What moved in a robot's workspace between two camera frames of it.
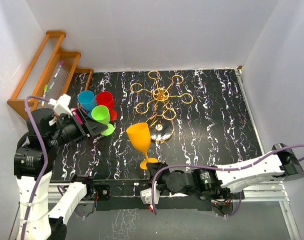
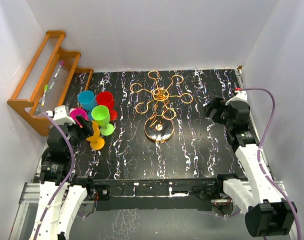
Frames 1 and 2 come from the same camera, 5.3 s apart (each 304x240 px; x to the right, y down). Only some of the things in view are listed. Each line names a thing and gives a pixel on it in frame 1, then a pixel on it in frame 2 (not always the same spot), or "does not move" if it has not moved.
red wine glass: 106,99 does not move
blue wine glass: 87,99 does not move
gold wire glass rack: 161,127 does not move
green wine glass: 102,113 does not move
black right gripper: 153,169 → 216,103
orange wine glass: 139,134 → 96,143
